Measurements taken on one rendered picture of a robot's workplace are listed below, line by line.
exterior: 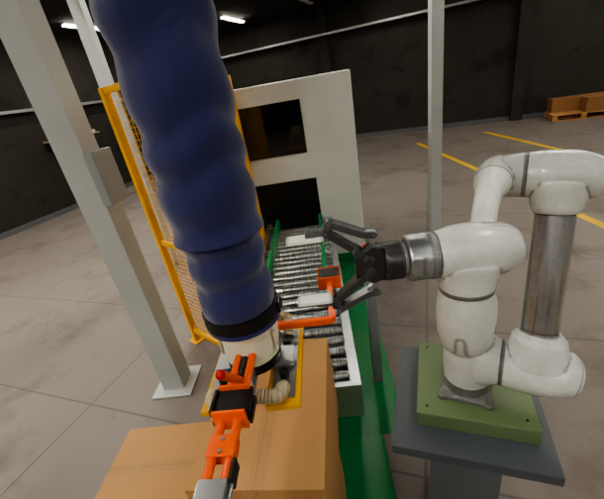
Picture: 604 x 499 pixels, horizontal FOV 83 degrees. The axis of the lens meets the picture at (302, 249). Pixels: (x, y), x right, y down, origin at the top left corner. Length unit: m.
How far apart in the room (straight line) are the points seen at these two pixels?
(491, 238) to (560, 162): 0.54
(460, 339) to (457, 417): 0.68
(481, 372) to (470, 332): 0.60
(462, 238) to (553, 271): 0.60
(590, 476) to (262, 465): 1.72
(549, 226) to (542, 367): 0.43
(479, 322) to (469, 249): 0.15
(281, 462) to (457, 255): 0.80
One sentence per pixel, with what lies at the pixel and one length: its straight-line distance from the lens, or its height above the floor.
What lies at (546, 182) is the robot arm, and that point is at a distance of 1.17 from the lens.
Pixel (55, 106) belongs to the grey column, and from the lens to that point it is 2.24.
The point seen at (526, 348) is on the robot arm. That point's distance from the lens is 1.29.
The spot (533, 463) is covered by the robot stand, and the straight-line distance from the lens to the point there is 1.44.
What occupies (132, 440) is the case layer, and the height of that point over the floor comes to 0.54.
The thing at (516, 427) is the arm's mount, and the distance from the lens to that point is 1.42.
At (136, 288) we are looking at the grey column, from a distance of 2.45.
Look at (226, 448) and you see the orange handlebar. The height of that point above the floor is 1.25.
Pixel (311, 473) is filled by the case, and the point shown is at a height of 0.94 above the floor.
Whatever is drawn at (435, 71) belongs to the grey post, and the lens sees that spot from 4.20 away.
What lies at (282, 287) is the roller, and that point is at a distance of 2.64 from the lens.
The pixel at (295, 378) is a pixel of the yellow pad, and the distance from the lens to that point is 1.09.
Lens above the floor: 1.91
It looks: 25 degrees down
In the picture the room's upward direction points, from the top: 10 degrees counter-clockwise
